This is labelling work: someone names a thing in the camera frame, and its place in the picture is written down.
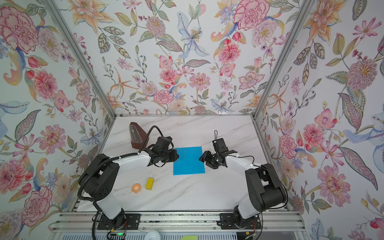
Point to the aluminium frame corner post left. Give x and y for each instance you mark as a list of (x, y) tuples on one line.
[(68, 36)]

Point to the yellow cylinder block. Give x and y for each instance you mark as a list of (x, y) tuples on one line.
[(149, 184)]

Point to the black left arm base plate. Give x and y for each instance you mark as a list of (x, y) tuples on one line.
[(121, 222)]

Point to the aluminium frame corner post right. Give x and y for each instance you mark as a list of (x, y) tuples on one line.
[(302, 15)]

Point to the brown wooden metronome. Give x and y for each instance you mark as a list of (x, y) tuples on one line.
[(138, 136)]

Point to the aluminium frame corner post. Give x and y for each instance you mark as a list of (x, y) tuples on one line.
[(302, 15), (68, 36)]

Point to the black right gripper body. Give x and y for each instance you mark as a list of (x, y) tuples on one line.
[(213, 162)]

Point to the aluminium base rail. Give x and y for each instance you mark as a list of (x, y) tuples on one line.
[(189, 221)]

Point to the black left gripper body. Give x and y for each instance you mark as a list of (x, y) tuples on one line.
[(164, 156)]

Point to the blue square paper sheet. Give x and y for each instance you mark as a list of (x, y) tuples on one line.
[(188, 162)]

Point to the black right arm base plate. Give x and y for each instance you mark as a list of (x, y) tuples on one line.
[(234, 221)]

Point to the green object below rail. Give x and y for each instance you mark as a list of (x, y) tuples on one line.
[(190, 237)]

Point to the white round object below rail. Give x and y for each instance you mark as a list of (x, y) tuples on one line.
[(152, 235)]

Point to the orange tape roll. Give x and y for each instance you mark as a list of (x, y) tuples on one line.
[(136, 188)]

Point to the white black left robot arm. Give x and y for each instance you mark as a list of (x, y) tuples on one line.
[(97, 181)]

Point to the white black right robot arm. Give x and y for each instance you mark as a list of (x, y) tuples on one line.
[(265, 189)]

